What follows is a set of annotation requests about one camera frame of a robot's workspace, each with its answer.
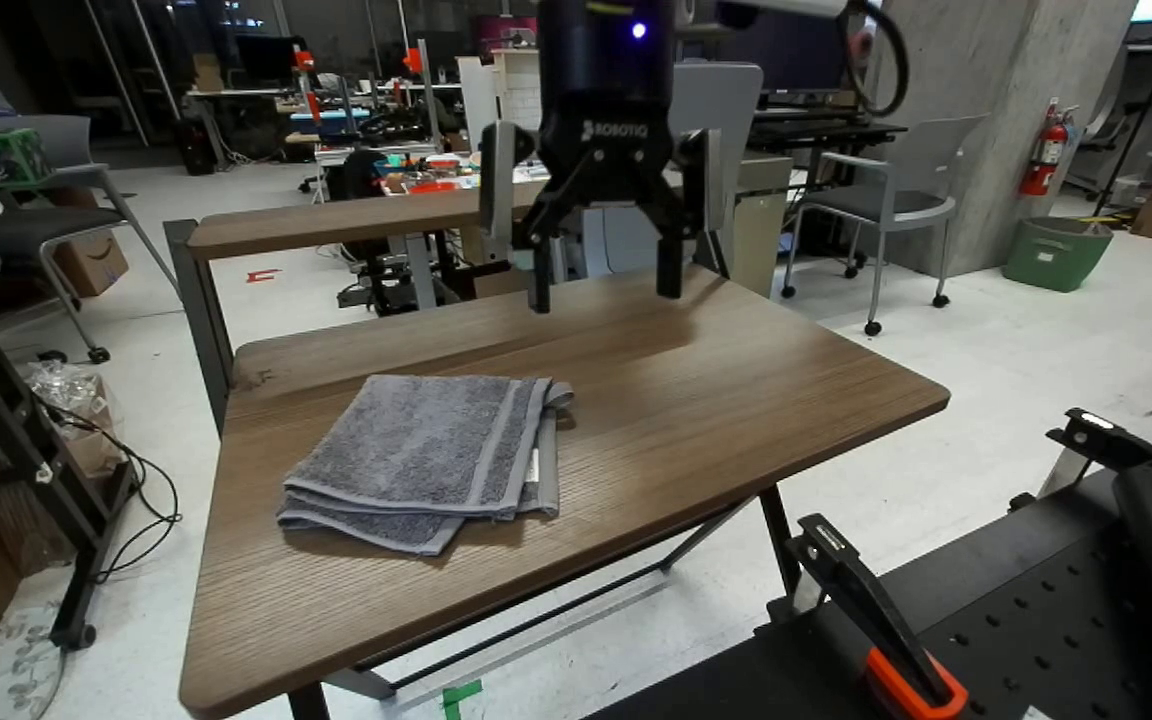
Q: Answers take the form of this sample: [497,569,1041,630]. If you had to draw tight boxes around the clear plastic bag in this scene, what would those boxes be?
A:
[20,359,129,477]

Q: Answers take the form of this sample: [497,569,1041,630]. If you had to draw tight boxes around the black clamp with orange trigger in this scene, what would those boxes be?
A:
[784,514,970,720]

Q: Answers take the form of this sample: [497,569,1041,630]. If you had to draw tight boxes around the grey chair with metal legs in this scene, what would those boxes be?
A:
[0,114,183,366]

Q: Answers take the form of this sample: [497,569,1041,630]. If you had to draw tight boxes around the green plastic bin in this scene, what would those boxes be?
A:
[1001,216,1116,294]

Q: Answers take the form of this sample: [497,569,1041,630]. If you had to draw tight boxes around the grey chair on wheels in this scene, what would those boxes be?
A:
[780,114,989,338]

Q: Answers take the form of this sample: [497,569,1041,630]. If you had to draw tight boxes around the red fire extinguisher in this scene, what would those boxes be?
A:
[1019,97,1081,198]

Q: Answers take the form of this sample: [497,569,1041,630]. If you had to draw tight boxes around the cluttered workbench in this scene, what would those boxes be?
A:
[276,38,549,201]

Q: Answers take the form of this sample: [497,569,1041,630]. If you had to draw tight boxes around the black metal rack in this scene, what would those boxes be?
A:
[0,188,139,652]

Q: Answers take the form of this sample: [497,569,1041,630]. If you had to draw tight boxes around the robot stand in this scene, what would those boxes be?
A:
[584,428,1152,720]

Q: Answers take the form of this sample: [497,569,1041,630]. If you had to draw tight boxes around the grey chair back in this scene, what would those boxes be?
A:
[669,61,766,273]

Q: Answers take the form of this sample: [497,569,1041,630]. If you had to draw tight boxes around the beige cabinet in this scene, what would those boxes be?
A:
[731,154,796,300]

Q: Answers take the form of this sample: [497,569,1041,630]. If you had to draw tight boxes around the black desk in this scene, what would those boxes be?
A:
[748,104,909,157]

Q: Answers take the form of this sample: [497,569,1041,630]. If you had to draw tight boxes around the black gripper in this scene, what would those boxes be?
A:
[479,0,731,316]

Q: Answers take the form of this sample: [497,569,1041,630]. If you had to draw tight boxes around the grey folded towel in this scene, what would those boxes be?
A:
[276,373,576,558]

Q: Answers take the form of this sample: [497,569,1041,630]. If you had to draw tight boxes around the black clamp with silver bar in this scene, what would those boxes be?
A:
[1010,407,1152,513]

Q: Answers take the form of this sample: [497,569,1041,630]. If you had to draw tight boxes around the wooden table with metal legs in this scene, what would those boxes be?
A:
[163,180,577,437]

